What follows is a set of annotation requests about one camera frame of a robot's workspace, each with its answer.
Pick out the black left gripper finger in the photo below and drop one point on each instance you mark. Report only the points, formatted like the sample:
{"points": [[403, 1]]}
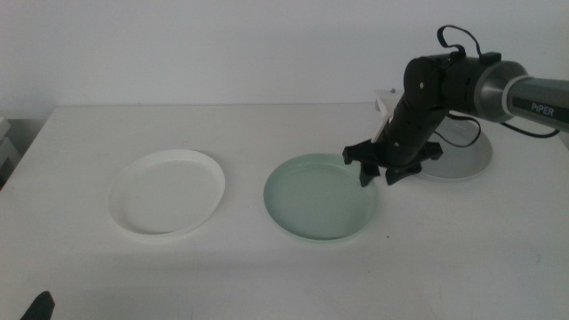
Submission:
{"points": [[41, 307]]}

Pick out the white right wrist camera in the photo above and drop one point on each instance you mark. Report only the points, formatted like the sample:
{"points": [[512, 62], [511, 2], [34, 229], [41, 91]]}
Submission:
{"points": [[382, 117]]}

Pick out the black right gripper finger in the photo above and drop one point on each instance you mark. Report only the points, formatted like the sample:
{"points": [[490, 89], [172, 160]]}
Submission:
{"points": [[368, 174], [400, 173]]}

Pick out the white shallow bowl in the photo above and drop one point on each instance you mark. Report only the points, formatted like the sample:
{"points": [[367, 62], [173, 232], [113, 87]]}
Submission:
{"points": [[164, 195]]}

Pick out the grey shallow bowl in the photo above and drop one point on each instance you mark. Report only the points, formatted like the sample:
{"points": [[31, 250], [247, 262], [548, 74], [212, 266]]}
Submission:
{"points": [[464, 163]]}

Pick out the pale green shallow bowl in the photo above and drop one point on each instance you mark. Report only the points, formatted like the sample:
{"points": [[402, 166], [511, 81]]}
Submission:
{"points": [[315, 200]]}

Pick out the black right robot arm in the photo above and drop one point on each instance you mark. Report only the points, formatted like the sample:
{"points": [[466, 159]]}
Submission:
{"points": [[493, 89]]}

